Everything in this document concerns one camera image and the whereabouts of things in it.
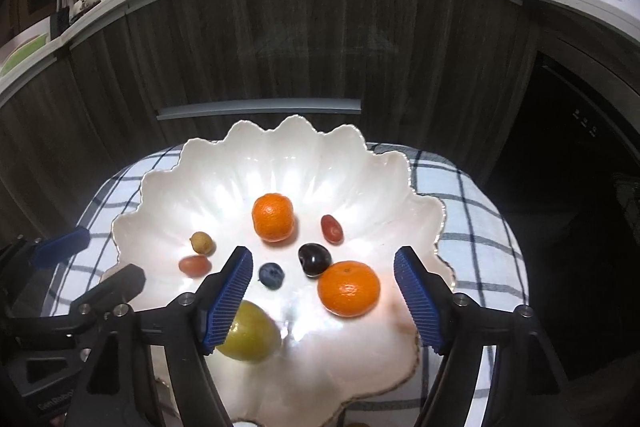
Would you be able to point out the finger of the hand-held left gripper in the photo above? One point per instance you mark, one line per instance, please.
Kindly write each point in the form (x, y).
(62, 244)
(122, 282)

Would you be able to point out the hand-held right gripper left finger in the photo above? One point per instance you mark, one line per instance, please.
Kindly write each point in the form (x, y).
(227, 302)

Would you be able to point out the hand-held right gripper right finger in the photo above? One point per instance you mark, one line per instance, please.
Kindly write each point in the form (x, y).
(420, 302)

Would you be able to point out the yellow-green round fruit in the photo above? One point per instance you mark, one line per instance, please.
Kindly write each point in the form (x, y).
(255, 332)

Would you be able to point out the red grape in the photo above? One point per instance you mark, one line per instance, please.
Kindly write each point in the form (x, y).
(195, 265)
(331, 228)

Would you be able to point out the blueberry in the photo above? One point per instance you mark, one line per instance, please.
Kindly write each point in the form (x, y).
(271, 276)

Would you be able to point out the small tan-orange fruit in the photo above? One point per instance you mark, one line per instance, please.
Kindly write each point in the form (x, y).
(201, 243)

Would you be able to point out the orange mandarin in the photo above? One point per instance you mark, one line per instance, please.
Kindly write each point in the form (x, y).
(348, 288)
(272, 217)

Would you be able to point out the dark purple plum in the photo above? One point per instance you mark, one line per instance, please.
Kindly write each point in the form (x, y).
(314, 260)

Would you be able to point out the white scalloped bowl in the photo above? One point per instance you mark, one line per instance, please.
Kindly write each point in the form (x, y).
(300, 167)

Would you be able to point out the blue checkered white cloth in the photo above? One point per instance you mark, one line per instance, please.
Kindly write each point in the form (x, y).
(480, 232)

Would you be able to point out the black built-in appliance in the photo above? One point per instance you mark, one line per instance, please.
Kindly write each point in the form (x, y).
(575, 207)

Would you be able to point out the green and white board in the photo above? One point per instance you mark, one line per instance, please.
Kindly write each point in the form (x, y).
(22, 49)

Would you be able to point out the black knife block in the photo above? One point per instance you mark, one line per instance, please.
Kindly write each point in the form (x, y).
(61, 14)

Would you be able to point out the dark wood kitchen cabinet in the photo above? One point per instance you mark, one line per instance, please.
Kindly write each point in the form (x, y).
(300, 37)

